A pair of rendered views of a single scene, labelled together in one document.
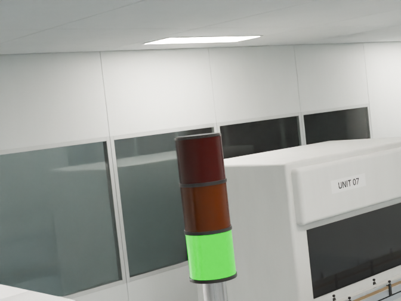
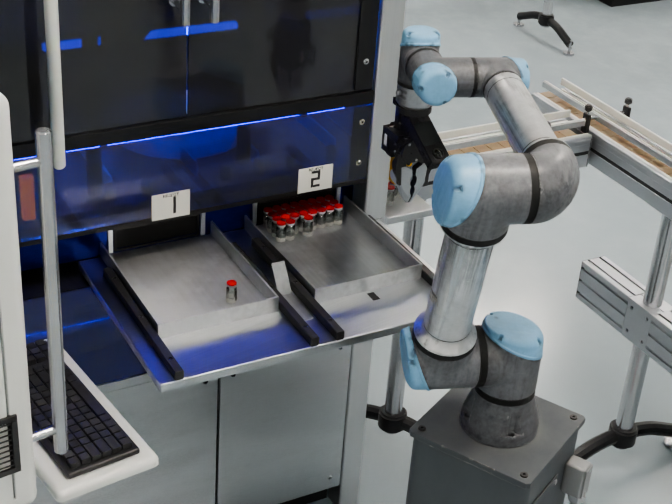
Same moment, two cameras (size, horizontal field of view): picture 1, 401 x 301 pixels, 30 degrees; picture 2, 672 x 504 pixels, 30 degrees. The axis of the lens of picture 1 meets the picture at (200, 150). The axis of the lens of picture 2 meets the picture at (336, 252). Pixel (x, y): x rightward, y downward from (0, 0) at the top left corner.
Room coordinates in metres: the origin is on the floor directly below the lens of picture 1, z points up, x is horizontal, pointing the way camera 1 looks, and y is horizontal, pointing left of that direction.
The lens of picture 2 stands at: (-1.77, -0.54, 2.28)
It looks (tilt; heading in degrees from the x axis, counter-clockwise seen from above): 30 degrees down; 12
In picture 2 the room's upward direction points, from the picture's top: 4 degrees clockwise
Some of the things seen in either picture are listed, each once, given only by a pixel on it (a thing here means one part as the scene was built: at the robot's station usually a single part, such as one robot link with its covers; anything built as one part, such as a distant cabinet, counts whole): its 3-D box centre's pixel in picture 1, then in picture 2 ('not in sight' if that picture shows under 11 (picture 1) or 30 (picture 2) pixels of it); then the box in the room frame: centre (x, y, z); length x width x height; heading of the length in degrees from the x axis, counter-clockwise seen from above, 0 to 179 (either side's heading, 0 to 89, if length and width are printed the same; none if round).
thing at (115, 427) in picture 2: not in sight; (56, 402); (-0.04, 0.32, 0.82); 0.40 x 0.14 x 0.02; 49
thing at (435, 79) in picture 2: not in sight; (440, 77); (0.41, -0.27, 1.39); 0.11 x 0.11 x 0.08; 23
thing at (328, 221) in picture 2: not in sight; (307, 220); (0.65, 0.02, 0.90); 0.18 x 0.02 x 0.05; 133
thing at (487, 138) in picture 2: not in sight; (470, 150); (1.13, -0.28, 0.92); 0.69 x 0.16 x 0.16; 132
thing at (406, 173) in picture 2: not in sight; (398, 179); (0.49, -0.20, 1.13); 0.06 x 0.03 x 0.09; 42
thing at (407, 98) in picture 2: not in sight; (413, 94); (0.50, -0.21, 1.32); 0.08 x 0.08 x 0.05
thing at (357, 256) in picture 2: not in sight; (330, 246); (0.57, -0.05, 0.90); 0.34 x 0.26 x 0.04; 43
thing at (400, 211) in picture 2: not in sight; (396, 203); (0.87, -0.14, 0.87); 0.14 x 0.13 x 0.02; 42
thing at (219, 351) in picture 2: not in sight; (274, 287); (0.41, 0.03, 0.87); 0.70 x 0.48 x 0.02; 132
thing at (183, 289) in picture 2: not in sight; (186, 276); (0.35, 0.20, 0.90); 0.34 x 0.26 x 0.04; 42
